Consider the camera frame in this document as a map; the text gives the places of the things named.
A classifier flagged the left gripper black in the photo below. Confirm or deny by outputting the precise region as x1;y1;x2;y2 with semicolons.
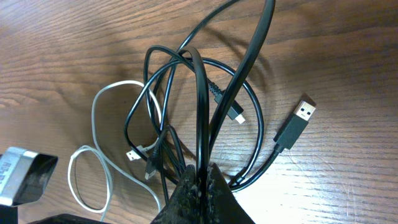
29;213;108;224

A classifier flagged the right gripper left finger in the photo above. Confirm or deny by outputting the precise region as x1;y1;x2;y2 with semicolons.
151;165;201;224

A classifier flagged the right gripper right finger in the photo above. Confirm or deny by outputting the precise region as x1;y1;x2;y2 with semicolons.
205;162;254;224

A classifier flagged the black USB cable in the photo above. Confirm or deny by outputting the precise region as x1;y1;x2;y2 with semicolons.
123;0;317;206

